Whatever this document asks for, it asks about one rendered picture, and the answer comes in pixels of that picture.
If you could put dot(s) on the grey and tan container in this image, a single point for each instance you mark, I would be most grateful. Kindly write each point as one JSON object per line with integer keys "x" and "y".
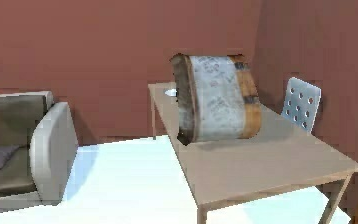
{"x": 217, "y": 100}

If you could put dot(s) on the white perforated chair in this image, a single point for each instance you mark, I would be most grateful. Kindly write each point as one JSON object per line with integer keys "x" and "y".
{"x": 302, "y": 103}

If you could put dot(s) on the white plate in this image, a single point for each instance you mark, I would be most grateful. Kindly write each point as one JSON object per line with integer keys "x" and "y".
{"x": 171, "y": 92}

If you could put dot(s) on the grey and white sofa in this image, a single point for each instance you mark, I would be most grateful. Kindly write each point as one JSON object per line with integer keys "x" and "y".
{"x": 50, "y": 146}

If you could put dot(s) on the beige dining table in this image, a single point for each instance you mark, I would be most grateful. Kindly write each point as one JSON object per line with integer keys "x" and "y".
{"x": 260, "y": 163}

